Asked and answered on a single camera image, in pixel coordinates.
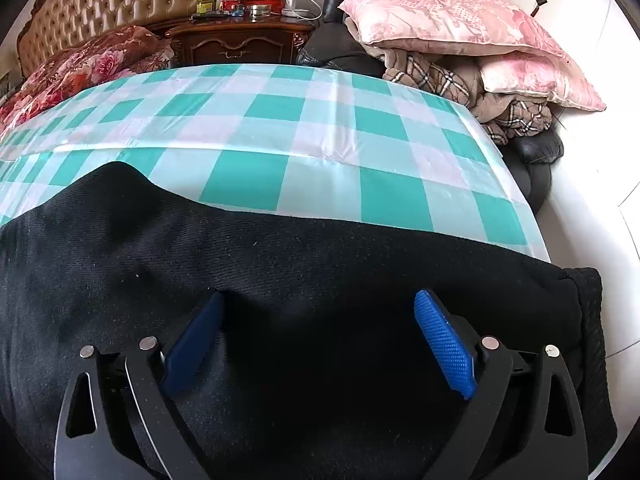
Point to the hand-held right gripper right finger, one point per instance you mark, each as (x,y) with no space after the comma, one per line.
(445,345)

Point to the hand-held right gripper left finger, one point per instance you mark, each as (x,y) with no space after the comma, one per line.
(195,345)

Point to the black sweatshirt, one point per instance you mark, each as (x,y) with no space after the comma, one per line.
(320,270)

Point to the green checkered bed sheet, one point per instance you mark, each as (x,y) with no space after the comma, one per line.
(300,125)

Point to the beige plaid blanket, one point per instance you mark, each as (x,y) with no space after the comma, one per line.
(440,80)

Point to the small pink floral pillow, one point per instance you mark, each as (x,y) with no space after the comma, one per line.
(540,77)

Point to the red floral blanket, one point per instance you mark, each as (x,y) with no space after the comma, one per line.
(95,62)

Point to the dark wooden nightstand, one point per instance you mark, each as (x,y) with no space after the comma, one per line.
(240,42)

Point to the large pink floral pillow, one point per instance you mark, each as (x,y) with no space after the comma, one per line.
(450,15)

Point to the round metal tin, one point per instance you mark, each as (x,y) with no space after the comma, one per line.
(260,11)

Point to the yellow box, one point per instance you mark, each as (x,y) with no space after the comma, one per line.
(205,4)

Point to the red box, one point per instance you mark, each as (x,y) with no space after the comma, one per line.
(250,4)

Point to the white wardrobe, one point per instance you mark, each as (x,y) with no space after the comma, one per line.
(590,20)

